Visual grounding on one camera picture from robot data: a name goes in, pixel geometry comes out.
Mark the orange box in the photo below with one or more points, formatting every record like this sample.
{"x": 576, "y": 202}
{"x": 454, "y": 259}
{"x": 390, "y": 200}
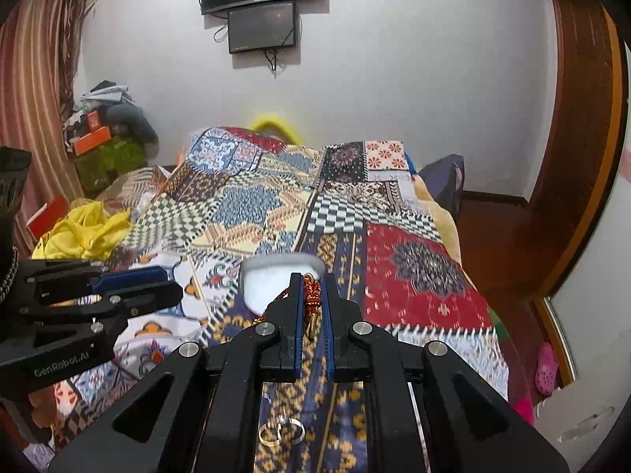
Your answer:
{"x": 91, "y": 140}

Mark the yellow cloth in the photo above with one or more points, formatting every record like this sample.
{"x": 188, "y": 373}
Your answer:
{"x": 88, "y": 231}

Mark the striped pink curtain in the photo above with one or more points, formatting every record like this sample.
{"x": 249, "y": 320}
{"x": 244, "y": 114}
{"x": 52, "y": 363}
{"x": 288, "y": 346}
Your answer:
{"x": 40, "y": 43}

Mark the purple jewelry tin white lining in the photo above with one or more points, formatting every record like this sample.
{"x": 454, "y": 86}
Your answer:
{"x": 263, "y": 277}

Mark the colourful patchwork bedspread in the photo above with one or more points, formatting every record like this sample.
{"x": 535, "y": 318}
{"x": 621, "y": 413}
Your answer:
{"x": 240, "y": 214}

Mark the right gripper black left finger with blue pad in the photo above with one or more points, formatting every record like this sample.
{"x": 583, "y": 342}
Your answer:
{"x": 270, "y": 351}

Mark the small black wall screen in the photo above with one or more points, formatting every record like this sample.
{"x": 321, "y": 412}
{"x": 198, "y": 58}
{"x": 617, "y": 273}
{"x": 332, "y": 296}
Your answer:
{"x": 269, "y": 26}

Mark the grey clothes pile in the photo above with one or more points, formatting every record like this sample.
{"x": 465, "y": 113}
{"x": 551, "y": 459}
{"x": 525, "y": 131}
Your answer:
{"x": 116, "y": 107}

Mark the dark purple bag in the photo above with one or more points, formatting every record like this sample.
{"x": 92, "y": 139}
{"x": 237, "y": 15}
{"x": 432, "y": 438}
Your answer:
{"x": 444, "y": 179}

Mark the yellow pillow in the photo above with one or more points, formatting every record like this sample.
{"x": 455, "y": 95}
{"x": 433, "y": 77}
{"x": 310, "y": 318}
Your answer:
{"x": 273, "y": 125}

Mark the brown wooden door frame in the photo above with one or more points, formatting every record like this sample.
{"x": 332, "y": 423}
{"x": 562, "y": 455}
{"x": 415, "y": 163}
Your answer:
{"x": 585, "y": 141}

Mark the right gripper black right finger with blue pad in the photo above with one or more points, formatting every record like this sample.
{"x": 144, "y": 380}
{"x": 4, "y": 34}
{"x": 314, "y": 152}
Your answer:
{"x": 359, "y": 351}

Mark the pink croc sandal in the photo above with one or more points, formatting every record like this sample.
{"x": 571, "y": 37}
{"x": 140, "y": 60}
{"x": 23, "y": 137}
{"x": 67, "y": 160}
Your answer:
{"x": 546, "y": 371}

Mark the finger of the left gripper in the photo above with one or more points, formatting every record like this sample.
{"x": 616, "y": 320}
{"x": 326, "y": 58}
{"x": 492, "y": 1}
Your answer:
{"x": 113, "y": 281}
{"x": 142, "y": 299}

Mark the red box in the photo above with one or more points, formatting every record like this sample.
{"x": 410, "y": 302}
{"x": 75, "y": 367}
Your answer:
{"x": 44, "y": 219}

